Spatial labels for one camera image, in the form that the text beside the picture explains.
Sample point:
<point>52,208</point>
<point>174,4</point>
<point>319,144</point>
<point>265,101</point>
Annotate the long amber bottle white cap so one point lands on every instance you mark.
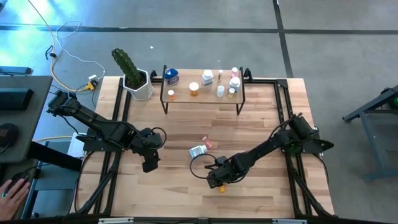
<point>222,189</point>

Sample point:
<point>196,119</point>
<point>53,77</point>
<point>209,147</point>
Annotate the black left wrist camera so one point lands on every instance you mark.
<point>150,164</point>

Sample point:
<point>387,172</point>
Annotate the black desk bar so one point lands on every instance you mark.
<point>56,157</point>

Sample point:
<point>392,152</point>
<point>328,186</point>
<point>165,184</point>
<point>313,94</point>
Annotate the black round cap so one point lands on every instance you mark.
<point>7,137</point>

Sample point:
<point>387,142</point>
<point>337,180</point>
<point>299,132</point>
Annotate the wooden shelf black metal frame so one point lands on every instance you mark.
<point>205,98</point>

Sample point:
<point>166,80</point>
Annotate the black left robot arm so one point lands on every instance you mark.
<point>93,119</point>

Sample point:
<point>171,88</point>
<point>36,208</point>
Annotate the blue Tums bottle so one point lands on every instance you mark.
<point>171,77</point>

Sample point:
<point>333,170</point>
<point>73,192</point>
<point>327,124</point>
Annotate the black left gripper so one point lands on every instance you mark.
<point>147,141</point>

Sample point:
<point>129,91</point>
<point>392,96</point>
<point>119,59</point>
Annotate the person's hand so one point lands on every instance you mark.
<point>12,202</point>

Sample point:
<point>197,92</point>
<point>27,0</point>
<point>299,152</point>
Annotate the dark flat device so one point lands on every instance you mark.
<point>15,70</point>

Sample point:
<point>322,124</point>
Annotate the grey desk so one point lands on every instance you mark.
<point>37,82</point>

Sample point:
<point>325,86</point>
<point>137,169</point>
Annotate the black rectangular box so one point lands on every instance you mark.
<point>15,99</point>

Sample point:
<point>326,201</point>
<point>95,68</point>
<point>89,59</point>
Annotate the large white medicine bottle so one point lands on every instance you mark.
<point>197,152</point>

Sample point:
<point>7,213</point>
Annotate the small pink bottle white cap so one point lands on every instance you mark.
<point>234,71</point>

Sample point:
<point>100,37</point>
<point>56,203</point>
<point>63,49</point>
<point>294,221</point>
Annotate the white medicine bottle blue label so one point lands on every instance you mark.
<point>207,76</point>

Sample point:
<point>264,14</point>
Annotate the grey metal cart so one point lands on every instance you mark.
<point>369,143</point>

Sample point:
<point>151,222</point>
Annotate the short yellow bottle white cap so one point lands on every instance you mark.
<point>231,91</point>

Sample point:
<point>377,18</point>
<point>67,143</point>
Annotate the yellow plug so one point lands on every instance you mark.
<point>90,86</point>

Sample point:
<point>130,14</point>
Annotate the thin vial white cap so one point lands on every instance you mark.
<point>220,72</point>

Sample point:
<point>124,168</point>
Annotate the small pink item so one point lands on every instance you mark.
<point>207,143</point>

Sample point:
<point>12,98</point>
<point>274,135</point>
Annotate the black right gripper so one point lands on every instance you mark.
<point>230,169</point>

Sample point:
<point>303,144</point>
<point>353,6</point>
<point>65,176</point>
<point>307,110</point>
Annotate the silver metal bracket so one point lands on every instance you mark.
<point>115,221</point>
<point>289,221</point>

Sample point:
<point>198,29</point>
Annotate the green cactus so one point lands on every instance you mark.
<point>126,67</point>

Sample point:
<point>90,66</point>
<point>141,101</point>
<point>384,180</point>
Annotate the translucent white bottle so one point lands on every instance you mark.
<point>220,90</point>

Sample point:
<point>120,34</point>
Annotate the white hexagonal plant pot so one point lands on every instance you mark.
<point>146,93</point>

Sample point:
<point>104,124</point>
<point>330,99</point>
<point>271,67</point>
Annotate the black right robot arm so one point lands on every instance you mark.
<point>267,147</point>

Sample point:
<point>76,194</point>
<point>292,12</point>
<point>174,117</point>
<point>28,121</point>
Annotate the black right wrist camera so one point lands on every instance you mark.
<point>214,182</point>

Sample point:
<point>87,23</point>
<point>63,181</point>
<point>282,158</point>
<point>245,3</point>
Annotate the black computer mouse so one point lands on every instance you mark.
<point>21,176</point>

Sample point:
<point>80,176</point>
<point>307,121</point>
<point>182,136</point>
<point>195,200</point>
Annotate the white power adapter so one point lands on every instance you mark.
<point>92,76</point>

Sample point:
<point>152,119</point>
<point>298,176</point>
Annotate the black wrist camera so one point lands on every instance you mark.
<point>150,164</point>
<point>214,182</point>

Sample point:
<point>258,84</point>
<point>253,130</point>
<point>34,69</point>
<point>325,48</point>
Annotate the black aluminium table frame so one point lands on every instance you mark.
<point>280,82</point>

